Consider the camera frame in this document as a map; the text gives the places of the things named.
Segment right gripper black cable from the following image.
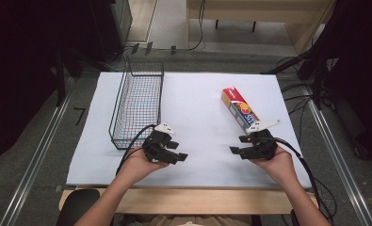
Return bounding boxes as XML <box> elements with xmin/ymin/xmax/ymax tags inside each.
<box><xmin>273</xmin><ymin>137</ymin><xmax>336</xmax><ymax>226</ymax></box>

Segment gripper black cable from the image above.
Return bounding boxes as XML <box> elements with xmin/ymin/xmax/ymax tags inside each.
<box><xmin>273</xmin><ymin>137</ymin><xmax>336</xmax><ymax>226</ymax></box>
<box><xmin>115</xmin><ymin>123</ymin><xmax>157</xmax><ymax>176</ymax></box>

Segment black metal stand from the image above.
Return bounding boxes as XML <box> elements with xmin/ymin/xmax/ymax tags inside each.
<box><xmin>261</xmin><ymin>46</ymin><xmax>333</xmax><ymax>111</ymax></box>

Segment hanging black cable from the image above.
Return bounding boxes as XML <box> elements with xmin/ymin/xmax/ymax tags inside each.
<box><xmin>187</xmin><ymin>0</ymin><xmax>207</xmax><ymax>52</ymax></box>

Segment black floor cables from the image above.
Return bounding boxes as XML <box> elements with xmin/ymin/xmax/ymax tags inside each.
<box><xmin>280</xmin><ymin>82</ymin><xmax>315</xmax><ymax>144</ymax></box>

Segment person's right hand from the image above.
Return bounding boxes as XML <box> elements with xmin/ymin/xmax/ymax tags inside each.
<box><xmin>251</xmin><ymin>146</ymin><xmax>299</xmax><ymax>189</ymax></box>

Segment wooden table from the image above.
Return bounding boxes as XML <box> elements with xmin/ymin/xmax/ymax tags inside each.
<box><xmin>57</xmin><ymin>186</ymin><xmax>319</xmax><ymax>217</ymax></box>

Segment black cabinet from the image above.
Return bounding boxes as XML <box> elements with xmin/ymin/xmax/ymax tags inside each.
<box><xmin>89</xmin><ymin>0</ymin><xmax>134</xmax><ymax>63</ymax></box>

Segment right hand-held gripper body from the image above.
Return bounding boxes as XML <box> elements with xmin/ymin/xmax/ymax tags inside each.
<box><xmin>238</xmin><ymin>119</ymin><xmax>283</xmax><ymax>161</ymax></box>

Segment dark curtain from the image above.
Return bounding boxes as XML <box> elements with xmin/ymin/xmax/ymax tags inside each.
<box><xmin>0</xmin><ymin>0</ymin><xmax>95</xmax><ymax>166</ymax></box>
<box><xmin>312</xmin><ymin>0</ymin><xmax>372</xmax><ymax>162</ymax></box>

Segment metal floor rail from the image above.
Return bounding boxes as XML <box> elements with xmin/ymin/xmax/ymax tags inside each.
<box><xmin>301</xmin><ymin>84</ymin><xmax>372</xmax><ymax>226</ymax></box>
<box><xmin>0</xmin><ymin>77</ymin><xmax>75</xmax><ymax>226</ymax></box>

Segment black chair seat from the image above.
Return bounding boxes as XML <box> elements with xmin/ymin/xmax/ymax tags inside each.
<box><xmin>56</xmin><ymin>188</ymin><xmax>101</xmax><ymax>226</ymax></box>

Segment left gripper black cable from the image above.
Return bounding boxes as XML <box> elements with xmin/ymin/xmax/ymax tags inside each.
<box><xmin>115</xmin><ymin>123</ymin><xmax>157</xmax><ymax>176</ymax></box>

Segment person's left hand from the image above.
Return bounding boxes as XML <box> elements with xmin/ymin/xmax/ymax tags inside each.
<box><xmin>119</xmin><ymin>147</ymin><xmax>170</xmax><ymax>186</ymax></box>

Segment red and blue toothpaste box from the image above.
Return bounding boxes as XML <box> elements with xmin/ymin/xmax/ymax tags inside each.
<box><xmin>220</xmin><ymin>86</ymin><xmax>262</xmax><ymax>135</ymax></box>

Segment wooden bench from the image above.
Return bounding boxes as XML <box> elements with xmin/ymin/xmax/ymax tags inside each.
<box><xmin>186</xmin><ymin>0</ymin><xmax>337</xmax><ymax>55</ymax></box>

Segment person's beige clothing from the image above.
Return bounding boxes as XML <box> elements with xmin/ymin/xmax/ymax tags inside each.
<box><xmin>123</xmin><ymin>214</ymin><xmax>253</xmax><ymax>226</ymax></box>

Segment white table cover sheet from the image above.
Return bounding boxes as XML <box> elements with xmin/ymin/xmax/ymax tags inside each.
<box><xmin>66</xmin><ymin>72</ymin><xmax>313</xmax><ymax>189</ymax></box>

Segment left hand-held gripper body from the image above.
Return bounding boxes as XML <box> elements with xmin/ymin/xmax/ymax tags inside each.
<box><xmin>141</xmin><ymin>122</ymin><xmax>177</xmax><ymax>166</ymax></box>

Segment black wire basket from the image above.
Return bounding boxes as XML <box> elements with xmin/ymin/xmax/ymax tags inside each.
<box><xmin>108</xmin><ymin>56</ymin><xmax>166</xmax><ymax>151</ymax></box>

